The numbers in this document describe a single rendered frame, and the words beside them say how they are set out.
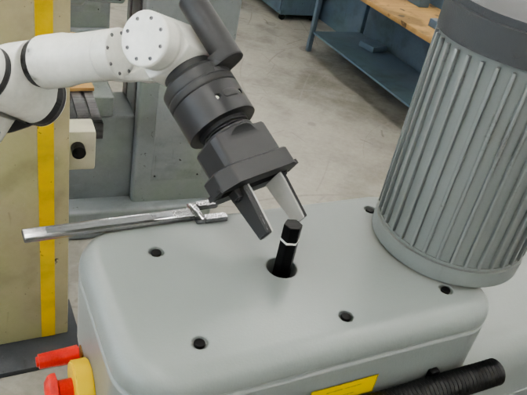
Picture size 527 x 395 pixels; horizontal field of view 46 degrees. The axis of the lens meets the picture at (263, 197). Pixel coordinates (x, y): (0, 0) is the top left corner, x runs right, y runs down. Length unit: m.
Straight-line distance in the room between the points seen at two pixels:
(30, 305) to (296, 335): 2.45
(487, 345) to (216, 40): 0.57
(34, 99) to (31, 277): 2.07
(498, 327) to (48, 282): 2.29
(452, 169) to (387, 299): 0.17
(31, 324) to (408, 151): 2.55
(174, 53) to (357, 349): 0.39
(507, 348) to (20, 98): 0.77
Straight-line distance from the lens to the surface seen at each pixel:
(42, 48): 0.88
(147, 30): 0.74
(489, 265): 0.81
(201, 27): 0.76
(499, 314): 1.02
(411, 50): 7.05
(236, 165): 0.69
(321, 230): 0.82
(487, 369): 0.85
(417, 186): 0.77
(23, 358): 3.13
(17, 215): 2.72
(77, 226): 0.75
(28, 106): 0.92
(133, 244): 0.74
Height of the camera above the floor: 2.35
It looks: 33 degrees down
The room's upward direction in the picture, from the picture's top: 12 degrees clockwise
